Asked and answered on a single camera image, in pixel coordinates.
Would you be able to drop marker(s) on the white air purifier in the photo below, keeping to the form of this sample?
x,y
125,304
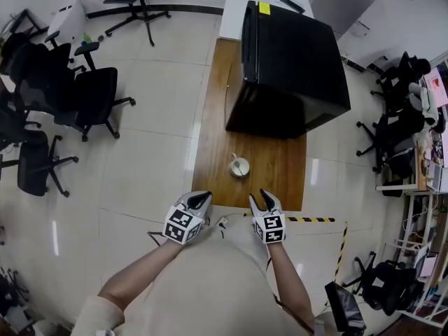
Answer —
x,y
66,19

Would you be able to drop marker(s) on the black wheeled screen stand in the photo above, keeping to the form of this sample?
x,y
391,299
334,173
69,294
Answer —
x,y
138,12

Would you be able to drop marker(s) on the black screen device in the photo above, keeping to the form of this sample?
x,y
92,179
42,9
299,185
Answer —
x,y
344,310

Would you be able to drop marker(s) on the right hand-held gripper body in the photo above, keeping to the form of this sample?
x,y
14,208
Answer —
x,y
271,227

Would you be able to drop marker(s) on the green bottle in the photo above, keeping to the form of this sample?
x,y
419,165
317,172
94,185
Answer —
x,y
87,40

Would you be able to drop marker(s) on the pink computer monitor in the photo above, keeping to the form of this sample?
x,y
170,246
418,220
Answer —
x,y
439,86

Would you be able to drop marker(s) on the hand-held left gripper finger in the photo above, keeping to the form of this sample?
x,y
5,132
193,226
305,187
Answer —
x,y
204,204
190,196

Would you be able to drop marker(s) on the person's left forearm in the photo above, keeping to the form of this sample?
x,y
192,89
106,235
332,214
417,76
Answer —
x,y
140,275

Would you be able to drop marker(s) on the wood top white desk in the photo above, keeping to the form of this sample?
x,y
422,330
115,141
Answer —
x,y
420,173

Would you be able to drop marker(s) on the grey tall cabinet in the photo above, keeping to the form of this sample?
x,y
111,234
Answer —
x,y
343,2

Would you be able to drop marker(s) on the white metal shelf rack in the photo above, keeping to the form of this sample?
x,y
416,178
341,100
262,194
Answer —
x,y
409,222

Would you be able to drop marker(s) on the white wall router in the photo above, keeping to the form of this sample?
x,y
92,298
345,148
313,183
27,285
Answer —
x,y
360,29

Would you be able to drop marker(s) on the white ceramic cup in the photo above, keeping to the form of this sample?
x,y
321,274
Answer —
x,y
245,171

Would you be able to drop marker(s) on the black waste bin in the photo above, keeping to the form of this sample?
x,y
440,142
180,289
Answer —
x,y
392,187

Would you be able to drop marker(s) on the person's right forearm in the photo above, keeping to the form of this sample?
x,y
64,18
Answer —
x,y
290,285

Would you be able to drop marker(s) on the black mini fridge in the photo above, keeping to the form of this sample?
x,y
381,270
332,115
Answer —
x,y
297,65

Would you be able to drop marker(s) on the white power strip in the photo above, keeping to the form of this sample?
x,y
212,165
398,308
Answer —
x,y
223,222

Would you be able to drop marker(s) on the person's beige shirt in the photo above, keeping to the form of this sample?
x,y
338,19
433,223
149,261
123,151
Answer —
x,y
210,285

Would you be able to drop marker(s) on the yellow black hazard tape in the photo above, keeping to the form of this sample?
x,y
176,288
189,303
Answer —
x,y
311,219
341,250

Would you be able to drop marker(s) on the yellow fridge sticker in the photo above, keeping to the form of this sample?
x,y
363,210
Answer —
x,y
264,8

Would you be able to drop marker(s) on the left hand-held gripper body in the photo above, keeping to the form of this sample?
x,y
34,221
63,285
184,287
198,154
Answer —
x,y
182,222

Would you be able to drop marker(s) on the large black office chair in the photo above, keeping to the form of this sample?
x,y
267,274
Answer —
x,y
94,96

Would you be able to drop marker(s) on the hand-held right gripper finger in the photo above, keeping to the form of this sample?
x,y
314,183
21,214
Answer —
x,y
273,203
256,210

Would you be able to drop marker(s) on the black phone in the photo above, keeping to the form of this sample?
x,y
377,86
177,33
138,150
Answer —
x,y
292,5

